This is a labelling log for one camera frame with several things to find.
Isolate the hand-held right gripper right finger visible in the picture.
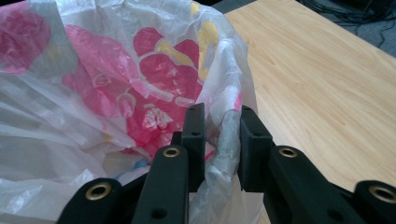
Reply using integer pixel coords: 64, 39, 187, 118
237, 105, 369, 224

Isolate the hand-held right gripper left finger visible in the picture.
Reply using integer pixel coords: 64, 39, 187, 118
132, 102, 207, 224

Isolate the bundle of black cables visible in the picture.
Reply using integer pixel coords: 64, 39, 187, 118
297, 0, 396, 26

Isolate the white plastic bag pink print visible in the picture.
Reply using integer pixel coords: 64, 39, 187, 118
0, 0, 266, 224

